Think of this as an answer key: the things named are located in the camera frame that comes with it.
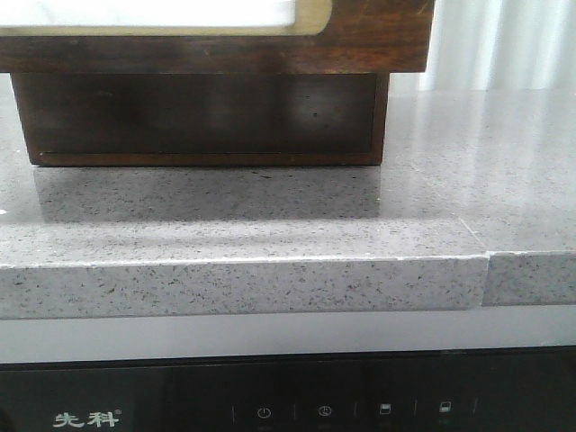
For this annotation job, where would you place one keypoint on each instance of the dark wooden drawer cabinet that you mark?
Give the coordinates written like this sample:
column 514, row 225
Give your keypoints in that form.
column 202, row 121

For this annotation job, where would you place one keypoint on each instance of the white curtain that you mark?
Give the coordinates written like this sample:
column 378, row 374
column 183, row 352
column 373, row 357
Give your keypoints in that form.
column 515, row 45

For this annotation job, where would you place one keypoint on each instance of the black appliance control panel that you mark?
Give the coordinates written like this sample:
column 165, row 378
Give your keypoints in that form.
column 514, row 389

